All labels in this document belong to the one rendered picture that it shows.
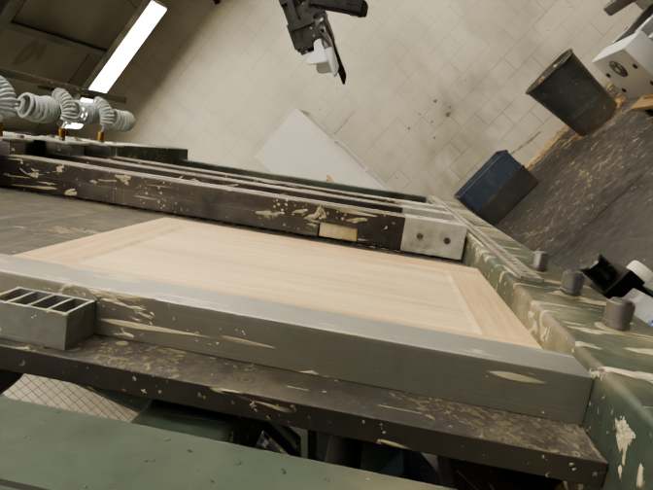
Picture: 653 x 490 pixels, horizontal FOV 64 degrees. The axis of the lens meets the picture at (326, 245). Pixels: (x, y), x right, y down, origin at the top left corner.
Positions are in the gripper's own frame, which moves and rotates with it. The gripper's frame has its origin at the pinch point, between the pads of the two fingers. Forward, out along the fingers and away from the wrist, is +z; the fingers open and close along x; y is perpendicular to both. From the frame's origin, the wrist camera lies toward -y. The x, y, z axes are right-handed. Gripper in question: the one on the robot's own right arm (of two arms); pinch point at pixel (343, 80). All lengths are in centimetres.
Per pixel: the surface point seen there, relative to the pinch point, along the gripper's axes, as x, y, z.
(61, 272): 73, 24, 17
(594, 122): -379, -164, 56
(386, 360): 75, -2, 32
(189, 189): 9.0, 37.6, 10.3
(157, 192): 9.2, 44.3, 8.6
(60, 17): -362, 257, -203
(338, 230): 8.0, 10.5, 29.1
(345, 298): 57, 4, 31
